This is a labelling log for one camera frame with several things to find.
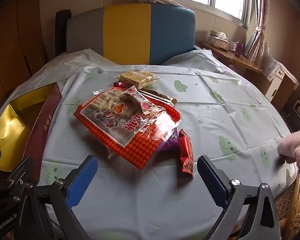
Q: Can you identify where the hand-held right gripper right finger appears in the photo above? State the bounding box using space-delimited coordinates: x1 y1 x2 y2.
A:
197 155 282 240

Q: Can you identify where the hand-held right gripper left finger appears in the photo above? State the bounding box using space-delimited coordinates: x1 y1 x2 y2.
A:
22 155 98 240

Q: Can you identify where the purple snack packet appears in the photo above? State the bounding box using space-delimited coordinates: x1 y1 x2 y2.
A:
160 127 180 152

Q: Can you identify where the maroon box with gold lining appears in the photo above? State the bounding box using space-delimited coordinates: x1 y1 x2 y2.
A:
0 83 62 183

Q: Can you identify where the large red snack bag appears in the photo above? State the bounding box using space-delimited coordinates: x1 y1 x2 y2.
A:
73 87 182 173

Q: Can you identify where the brown and silver stick packet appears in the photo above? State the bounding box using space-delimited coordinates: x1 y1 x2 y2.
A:
140 89 178 105

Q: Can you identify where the red foil snack packet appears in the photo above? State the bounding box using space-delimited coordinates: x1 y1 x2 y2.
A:
178 129 195 179

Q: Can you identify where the pale cloud print tablecloth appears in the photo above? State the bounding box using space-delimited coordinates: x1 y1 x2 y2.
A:
0 47 299 240

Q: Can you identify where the wicker chair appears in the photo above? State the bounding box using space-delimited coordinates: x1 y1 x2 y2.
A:
275 172 300 240

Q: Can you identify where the white cabinet with cloth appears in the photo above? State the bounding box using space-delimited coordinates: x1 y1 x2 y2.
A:
261 54 299 103

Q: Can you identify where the wooden side table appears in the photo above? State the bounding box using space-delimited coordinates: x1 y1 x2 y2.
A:
200 41 262 73

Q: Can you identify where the wooden wardrobe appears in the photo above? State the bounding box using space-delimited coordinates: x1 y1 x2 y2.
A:
0 0 48 105

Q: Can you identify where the small purple box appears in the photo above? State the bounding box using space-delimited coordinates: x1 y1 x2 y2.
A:
235 41 244 57

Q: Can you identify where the patterned tissue box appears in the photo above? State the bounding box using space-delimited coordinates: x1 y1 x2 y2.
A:
209 30 232 49

